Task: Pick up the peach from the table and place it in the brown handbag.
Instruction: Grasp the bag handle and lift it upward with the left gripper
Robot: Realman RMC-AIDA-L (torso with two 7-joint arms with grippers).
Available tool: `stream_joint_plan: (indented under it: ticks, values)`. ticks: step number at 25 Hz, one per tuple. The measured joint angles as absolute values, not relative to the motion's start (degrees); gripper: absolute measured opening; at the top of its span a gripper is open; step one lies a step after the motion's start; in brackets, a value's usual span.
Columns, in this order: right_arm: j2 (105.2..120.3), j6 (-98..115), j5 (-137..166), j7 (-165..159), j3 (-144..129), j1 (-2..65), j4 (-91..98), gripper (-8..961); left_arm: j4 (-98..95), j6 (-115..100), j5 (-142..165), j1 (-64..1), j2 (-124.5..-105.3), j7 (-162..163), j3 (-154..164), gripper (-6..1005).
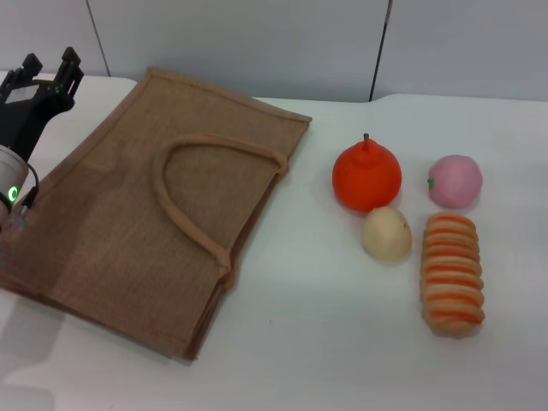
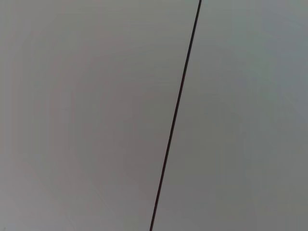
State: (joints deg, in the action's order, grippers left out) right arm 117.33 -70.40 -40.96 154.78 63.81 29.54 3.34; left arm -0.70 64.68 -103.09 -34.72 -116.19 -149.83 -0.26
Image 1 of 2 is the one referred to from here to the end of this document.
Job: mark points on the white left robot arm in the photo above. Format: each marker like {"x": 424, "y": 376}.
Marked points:
{"x": 9, "y": 180}

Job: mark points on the brown jute handbag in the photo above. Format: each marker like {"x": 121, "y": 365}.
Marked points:
{"x": 128, "y": 257}

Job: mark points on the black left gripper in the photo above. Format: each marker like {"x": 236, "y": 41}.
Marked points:
{"x": 25, "y": 107}

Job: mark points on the pink toy peach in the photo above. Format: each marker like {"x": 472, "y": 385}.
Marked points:
{"x": 456, "y": 182}

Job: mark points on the orange striped toy bread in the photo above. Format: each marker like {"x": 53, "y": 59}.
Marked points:
{"x": 451, "y": 278}

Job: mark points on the orange pear-shaped toy fruit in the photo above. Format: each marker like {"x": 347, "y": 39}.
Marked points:
{"x": 366, "y": 180}

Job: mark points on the beige toy potato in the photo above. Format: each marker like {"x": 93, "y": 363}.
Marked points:
{"x": 385, "y": 235}

